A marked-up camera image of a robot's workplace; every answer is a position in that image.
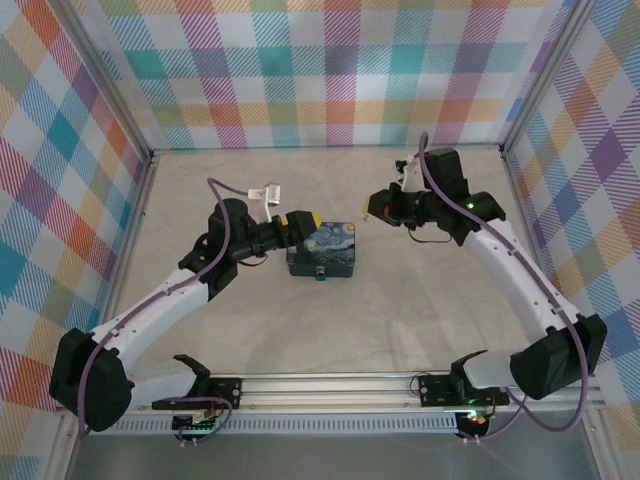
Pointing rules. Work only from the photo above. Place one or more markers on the blue starry night tin box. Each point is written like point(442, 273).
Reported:
point(332, 247)

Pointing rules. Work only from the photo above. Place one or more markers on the long aluminium frame rail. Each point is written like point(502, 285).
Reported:
point(325, 149)

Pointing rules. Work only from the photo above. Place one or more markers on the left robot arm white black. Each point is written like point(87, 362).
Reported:
point(150, 310)

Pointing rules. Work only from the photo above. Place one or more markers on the grey metal panel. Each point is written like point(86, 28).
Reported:
point(325, 460)

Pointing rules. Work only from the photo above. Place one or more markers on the aluminium side frame rail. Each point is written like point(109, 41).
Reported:
point(520, 200)
point(142, 210)

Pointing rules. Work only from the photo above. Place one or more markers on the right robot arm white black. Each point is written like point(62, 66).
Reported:
point(510, 270)

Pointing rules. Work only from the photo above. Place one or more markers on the aluminium corner post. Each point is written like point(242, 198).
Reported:
point(545, 75)
point(110, 85)

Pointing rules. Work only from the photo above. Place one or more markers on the small circuit board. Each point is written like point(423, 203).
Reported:
point(197, 422)
point(475, 417)

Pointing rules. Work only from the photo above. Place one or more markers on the silver key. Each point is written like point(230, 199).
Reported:
point(365, 217)

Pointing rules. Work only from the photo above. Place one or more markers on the blue padlock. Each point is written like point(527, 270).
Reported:
point(320, 274)

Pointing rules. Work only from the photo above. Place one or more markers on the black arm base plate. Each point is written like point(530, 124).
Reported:
point(227, 390)
point(435, 390)

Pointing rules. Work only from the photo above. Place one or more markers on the aluminium mounting rail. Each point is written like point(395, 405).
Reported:
point(325, 392)

